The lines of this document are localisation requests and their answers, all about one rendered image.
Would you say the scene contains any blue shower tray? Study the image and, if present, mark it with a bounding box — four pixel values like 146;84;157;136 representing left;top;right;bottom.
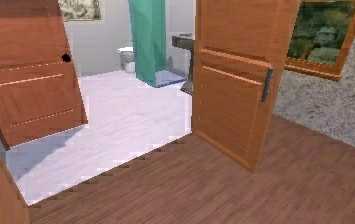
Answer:
150;69;188;89

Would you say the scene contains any brown wooden room door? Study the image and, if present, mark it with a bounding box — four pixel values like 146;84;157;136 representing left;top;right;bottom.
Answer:
191;0;302;174

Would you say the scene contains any wood framed green picture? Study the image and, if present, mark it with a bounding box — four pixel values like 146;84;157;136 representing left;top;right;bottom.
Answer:
283;0;355;82

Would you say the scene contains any white toilet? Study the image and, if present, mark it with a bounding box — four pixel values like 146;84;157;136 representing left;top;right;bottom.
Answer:
118;46;137;74

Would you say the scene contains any brown panelled wooden door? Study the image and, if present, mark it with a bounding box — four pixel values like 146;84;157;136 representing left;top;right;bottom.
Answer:
0;0;89;151

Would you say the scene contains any green shower curtain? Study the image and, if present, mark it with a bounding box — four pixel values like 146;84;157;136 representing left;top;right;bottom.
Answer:
127;0;168;87

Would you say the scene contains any black bar door handle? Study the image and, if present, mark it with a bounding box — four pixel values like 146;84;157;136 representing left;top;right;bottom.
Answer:
260;67;275;103

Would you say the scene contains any framed pale landscape picture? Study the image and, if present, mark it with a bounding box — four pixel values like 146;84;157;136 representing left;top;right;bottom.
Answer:
57;0;102;22

